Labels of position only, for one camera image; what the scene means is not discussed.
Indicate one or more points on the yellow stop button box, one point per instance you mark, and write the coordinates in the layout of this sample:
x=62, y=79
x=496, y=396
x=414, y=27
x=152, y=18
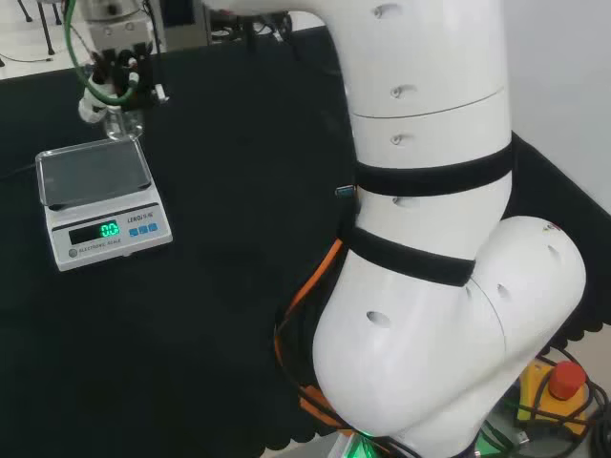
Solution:
x=554, y=386

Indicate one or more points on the clear glass beaker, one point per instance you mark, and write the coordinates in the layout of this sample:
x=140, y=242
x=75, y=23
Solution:
x=123, y=122

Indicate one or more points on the black tripod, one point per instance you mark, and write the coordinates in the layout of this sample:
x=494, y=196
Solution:
x=45, y=24

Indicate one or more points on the white electronic balance steel pan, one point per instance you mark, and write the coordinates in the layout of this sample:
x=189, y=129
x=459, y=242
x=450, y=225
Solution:
x=95, y=200

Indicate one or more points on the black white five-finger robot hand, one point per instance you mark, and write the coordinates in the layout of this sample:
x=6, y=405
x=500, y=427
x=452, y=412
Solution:
x=114, y=71

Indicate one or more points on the black bench cloth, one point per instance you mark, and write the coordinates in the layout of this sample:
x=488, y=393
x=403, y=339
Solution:
x=215, y=238

